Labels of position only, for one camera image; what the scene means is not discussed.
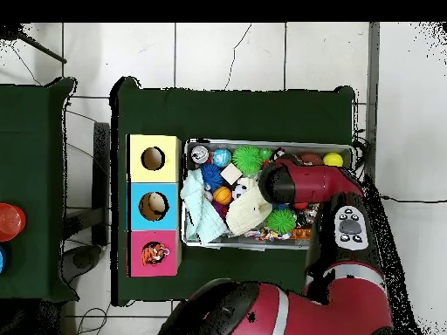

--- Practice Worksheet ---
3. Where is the yellow ball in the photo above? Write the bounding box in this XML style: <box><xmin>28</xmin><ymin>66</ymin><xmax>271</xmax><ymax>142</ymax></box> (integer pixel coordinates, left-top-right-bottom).
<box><xmin>323</xmin><ymin>152</ymin><xmax>344</xmax><ymax>168</ymax></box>

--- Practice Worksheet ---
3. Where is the green cloth side table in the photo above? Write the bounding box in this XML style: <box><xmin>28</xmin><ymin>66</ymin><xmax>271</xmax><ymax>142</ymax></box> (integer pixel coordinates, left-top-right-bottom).
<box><xmin>0</xmin><ymin>78</ymin><xmax>78</xmax><ymax>303</ymax></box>

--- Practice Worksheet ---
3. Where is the small orange basketball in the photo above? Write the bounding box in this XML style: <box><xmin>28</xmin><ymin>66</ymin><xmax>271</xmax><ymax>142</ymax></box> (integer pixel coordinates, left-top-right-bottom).
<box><xmin>212</xmin><ymin>186</ymin><xmax>234</xmax><ymax>207</ymax></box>

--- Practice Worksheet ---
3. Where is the wooden box with three holes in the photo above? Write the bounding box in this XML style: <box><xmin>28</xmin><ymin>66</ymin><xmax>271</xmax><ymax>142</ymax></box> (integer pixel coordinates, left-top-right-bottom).
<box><xmin>126</xmin><ymin>133</ymin><xmax>184</xmax><ymax>278</ymax></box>

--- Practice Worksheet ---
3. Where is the mint green muslin cloth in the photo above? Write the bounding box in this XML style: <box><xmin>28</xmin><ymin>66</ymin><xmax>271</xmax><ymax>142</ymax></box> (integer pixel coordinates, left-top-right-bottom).
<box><xmin>180</xmin><ymin>169</ymin><xmax>228</xmax><ymax>245</ymax></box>

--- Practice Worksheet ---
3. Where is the large green spiky ball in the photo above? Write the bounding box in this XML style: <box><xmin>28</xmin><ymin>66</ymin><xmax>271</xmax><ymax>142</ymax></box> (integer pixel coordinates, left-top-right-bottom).
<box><xmin>231</xmin><ymin>146</ymin><xmax>265</xmax><ymax>177</ymax></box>

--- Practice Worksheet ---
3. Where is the dark green table cloth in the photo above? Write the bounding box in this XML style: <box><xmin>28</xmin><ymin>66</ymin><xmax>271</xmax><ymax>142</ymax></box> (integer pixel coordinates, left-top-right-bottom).
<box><xmin>110</xmin><ymin>76</ymin><xmax>357</xmax><ymax>307</ymax></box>

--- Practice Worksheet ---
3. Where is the red cup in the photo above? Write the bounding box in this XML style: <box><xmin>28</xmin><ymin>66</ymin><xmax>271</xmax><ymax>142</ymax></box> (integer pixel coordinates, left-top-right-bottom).
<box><xmin>0</xmin><ymin>202</ymin><xmax>27</xmax><ymax>243</ymax></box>

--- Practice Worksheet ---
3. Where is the black floor stand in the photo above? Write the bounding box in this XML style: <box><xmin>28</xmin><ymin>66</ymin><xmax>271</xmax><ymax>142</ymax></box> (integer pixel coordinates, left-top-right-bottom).
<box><xmin>61</xmin><ymin>121</ymin><xmax>112</xmax><ymax>279</ymax></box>

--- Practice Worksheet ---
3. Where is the small green spiky ball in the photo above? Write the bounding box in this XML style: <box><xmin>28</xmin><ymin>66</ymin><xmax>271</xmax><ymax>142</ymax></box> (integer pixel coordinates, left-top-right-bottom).
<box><xmin>266</xmin><ymin>209</ymin><xmax>298</xmax><ymax>236</ymax></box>

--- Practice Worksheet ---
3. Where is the blue spiky ball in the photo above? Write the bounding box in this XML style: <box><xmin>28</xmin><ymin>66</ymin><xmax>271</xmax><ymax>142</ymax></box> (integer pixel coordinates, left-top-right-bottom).
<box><xmin>200</xmin><ymin>163</ymin><xmax>224</xmax><ymax>193</ymax></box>

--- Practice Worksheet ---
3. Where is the cream yellow muslin cloth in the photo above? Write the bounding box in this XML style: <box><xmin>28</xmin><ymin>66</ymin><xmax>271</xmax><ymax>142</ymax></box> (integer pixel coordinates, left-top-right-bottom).
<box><xmin>224</xmin><ymin>180</ymin><xmax>275</xmax><ymax>237</ymax></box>

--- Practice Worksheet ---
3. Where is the orange tiger plush toy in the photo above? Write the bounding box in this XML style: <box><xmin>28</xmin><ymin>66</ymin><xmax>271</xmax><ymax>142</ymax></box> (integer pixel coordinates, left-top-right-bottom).
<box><xmin>141</xmin><ymin>240</ymin><xmax>169</xmax><ymax>266</ymax></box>

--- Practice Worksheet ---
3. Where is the wooden cube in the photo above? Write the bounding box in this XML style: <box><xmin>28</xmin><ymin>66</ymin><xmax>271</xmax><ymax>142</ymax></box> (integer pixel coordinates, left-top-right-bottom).
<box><xmin>219</xmin><ymin>163</ymin><xmax>244</xmax><ymax>186</ymax></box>

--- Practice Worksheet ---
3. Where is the silver can with pull tab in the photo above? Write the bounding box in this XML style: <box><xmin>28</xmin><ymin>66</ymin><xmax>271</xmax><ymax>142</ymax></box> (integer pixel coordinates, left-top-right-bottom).
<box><xmin>189</xmin><ymin>144</ymin><xmax>210</xmax><ymax>166</ymax></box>

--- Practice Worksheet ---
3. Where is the small globe ball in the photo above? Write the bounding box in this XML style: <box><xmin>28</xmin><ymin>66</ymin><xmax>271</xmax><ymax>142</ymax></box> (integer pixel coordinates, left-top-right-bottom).
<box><xmin>211</xmin><ymin>147</ymin><xmax>232</xmax><ymax>168</ymax></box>

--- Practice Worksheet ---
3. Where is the clear mesh bin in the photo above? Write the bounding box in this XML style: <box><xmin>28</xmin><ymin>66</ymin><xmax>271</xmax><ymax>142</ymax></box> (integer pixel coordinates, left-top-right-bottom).
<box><xmin>181</xmin><ymin>139</ymin><xmax>354</xmax><ymax>251</ymax></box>

